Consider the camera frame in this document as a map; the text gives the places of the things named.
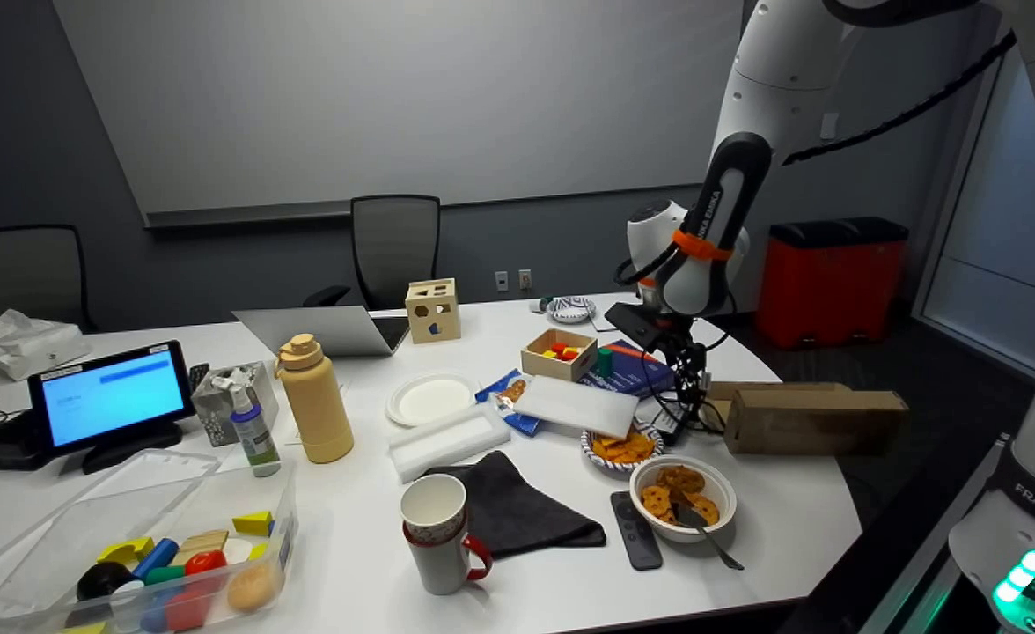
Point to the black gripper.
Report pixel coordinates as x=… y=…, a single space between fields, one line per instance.
x=659 y=334

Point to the white packing foam sheet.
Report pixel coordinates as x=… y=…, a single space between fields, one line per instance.
x=576 y=407

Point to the brown cardboard box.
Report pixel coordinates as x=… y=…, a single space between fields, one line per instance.
x=819 y=420

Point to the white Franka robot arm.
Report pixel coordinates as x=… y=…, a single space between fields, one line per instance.
x=775 y=73

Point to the white foam roll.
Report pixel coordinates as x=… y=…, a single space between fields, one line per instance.
x=448 y=447

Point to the blue book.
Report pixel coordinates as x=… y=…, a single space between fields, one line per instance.
x=634 y=374

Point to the green cylinder block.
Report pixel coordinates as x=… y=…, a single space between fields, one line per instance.
x=600 y=361

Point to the patterned bowl of orange snacks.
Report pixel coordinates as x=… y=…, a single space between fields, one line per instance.
x=625 y=448

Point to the white bowl of pretzels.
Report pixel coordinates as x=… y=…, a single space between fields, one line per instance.
x=659 y=482

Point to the black remote control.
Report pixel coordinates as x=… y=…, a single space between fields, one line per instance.
x=639 y=532

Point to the metal spoon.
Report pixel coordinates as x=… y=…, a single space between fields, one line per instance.
x=718 y=550

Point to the red bin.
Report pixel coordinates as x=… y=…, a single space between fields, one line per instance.
x=836 y=286

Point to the blue snack bag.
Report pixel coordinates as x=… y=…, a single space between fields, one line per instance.
x=497 y=389

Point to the dark grey cloth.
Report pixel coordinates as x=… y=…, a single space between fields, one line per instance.
x=520 y=505

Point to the white plate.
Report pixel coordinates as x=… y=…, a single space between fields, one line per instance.
x=432 y=404

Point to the wooden shape sorter cube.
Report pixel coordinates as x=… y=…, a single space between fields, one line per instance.
x=434 y=313

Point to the grey mesh office chair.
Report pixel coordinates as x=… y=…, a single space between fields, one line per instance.
x=25 y=271
x=395 y=241

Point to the frosted glass door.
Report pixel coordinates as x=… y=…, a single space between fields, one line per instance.
x=998 y=271

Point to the tan bottle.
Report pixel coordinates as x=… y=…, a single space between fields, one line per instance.
x=320 y=412

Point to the grey laptop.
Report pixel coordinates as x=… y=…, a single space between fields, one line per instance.
x=309 y=334

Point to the small spray bottle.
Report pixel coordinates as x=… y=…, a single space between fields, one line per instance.
x=259 y=443

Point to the yellow wedge block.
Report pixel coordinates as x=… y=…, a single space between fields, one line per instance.
x=254 y=523

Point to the grey carton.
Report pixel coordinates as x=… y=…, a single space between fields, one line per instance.
x=214 y=407

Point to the tan toy egg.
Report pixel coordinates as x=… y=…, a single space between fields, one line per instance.
x=254 y=583

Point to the red toy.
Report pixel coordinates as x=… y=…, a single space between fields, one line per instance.
x=202 y=565

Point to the blue cylinder toy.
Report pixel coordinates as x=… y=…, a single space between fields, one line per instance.
x=156 y=554

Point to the tablet with blue screen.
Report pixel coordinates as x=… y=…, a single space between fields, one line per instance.
x=116 y=400

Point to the black round toy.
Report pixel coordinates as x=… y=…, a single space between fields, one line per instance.
x=103 y=578

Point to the white plastic bag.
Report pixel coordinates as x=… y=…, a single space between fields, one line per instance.
x=21 y=340

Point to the clear plastic toy bin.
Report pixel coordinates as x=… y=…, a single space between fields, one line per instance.
x=25 y=550

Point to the beige wall outlet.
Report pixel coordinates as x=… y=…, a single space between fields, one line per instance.
x=525 y=279

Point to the white wall outlet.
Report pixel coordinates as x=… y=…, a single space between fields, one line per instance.
x=501 y=279

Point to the wall whiteboard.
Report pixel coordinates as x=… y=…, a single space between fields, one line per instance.
x=364 y=95

